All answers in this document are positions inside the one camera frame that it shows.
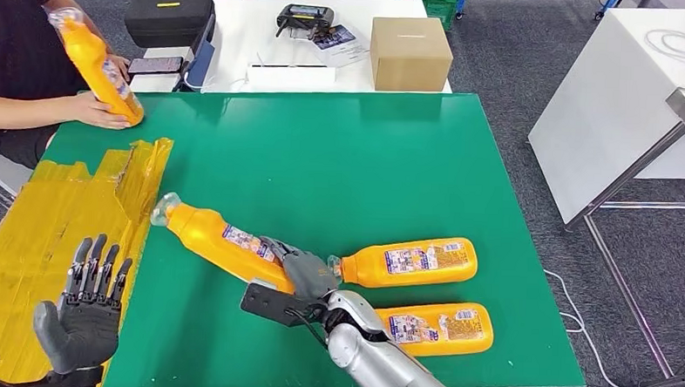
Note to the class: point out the flat white box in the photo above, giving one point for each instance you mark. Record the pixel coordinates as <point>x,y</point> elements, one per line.
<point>290,78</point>

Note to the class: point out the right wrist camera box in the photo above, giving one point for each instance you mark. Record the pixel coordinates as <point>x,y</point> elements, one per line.
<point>274,305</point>

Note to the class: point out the white side table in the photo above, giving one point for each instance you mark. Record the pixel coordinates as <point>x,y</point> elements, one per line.
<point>612,111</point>

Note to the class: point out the person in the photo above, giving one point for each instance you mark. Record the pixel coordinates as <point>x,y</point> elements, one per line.
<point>14,45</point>

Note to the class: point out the black carrying case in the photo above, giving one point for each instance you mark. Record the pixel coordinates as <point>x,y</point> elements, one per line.
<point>165,20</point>

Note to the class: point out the white desk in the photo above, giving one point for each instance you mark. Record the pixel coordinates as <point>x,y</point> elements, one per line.
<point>239,40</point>

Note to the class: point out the person's right forearm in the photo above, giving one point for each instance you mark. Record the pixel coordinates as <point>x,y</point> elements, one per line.
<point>22,112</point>

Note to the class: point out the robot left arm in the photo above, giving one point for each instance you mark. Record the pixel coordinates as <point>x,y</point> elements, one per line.
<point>74,380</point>

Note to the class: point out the orange detergent bottle clear cap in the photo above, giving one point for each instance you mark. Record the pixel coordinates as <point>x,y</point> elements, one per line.
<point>475,339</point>
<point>96,66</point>
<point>368,268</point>
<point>207,238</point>

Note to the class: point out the black handheld controller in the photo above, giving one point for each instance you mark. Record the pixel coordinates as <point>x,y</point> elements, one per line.
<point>304,16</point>

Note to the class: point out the printed booklet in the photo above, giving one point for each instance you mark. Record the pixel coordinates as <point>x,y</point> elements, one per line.
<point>339,49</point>

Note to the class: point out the yellow taped cardboard sheet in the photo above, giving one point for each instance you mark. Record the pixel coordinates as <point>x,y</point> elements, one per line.
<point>57,232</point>

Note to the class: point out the person's left hand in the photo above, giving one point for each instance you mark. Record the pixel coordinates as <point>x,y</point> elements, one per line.
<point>122,67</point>

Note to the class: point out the white box under phone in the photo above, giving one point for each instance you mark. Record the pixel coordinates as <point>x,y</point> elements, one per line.
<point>151,84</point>

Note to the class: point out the black smartphone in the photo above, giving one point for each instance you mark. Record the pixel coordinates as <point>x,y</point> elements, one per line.
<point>154,65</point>

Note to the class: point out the person's right hand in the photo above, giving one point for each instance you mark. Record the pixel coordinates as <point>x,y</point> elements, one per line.
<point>94,112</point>

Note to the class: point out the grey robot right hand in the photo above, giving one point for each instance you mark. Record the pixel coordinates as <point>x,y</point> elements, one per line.
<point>307,274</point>

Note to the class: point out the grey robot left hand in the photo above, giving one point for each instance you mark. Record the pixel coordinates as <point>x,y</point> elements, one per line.
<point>82,331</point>

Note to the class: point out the green plastic crate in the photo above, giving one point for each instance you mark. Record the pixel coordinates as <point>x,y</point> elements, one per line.
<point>441,6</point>

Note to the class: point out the blue and white device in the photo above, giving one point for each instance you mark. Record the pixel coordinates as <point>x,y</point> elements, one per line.
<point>201,62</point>

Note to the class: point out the blue cart leg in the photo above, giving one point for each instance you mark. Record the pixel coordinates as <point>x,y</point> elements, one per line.
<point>607,4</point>

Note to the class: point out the brown cardboard box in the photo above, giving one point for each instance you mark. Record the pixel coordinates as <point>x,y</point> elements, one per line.
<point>411,58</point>

